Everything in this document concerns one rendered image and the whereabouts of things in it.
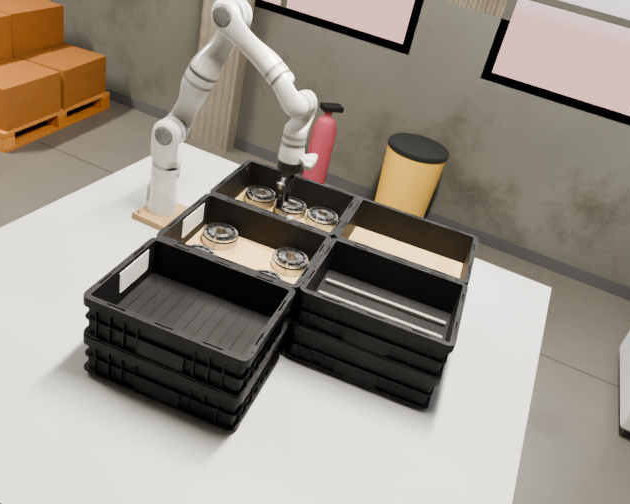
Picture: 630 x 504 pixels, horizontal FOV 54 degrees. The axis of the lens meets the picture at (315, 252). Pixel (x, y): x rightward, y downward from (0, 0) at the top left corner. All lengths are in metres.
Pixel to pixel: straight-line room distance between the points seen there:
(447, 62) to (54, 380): 2.88
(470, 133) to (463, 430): 2.47
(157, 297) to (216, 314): 0.15
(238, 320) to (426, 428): 0.54
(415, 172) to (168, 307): 2.21
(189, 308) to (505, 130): 2.63
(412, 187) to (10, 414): 2.59
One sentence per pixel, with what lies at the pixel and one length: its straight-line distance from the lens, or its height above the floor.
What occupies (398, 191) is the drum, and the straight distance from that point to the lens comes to 3.57.
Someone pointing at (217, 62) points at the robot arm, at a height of 1.26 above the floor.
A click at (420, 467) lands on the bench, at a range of 1.52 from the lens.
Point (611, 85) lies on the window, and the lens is 3.71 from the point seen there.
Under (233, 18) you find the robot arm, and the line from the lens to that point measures 1.80.
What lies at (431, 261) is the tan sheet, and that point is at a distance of 1.99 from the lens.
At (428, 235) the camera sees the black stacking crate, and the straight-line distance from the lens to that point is 2.01.
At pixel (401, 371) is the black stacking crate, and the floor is 0.81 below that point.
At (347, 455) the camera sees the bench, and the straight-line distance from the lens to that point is 1.48.
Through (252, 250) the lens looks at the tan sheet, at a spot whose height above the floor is 0.83.
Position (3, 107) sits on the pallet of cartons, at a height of 0.27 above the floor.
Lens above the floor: 1.81
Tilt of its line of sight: 32 degrees down
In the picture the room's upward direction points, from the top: 14 degrees clockwise
